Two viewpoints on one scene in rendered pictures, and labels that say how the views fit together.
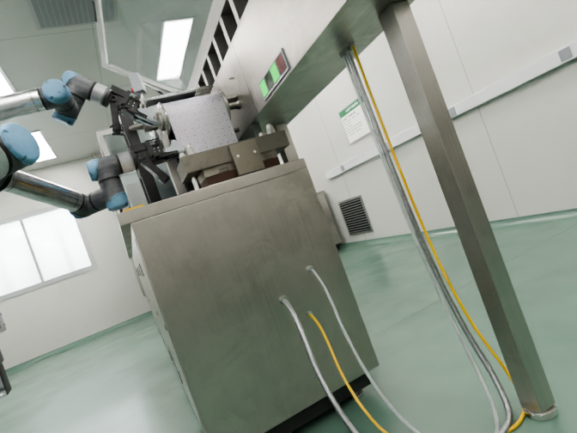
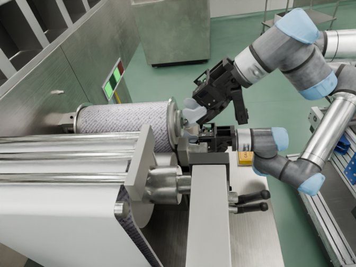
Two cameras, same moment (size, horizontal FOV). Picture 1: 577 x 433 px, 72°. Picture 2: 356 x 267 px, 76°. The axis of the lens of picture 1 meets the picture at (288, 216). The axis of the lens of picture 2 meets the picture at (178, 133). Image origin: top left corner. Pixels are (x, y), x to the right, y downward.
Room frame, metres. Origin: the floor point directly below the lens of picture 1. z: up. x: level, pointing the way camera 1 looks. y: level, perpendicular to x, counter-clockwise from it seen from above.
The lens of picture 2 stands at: (1.97, 0.62, 1.66)
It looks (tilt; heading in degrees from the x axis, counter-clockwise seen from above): 44 degrees down; 217
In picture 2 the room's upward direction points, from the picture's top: 12 degrees counter-clockwise
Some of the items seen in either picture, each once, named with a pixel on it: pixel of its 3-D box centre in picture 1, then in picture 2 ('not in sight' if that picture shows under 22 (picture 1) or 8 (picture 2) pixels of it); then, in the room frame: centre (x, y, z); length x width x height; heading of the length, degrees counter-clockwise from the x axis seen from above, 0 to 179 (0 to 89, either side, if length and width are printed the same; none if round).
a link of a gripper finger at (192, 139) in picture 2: (176, 147); (185, 137); (1.52, 0.31, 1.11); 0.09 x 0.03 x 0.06; 112
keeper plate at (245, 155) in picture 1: (246, 157); not in sight; (1.41, 0.07, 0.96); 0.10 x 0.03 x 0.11; 113
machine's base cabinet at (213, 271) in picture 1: (206, 295); not in sight; (2.48, 0.65, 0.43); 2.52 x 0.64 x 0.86; 23
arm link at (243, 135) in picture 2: (126, 161); (241, 140); (1.46, 0.49, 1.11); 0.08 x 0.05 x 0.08; 23
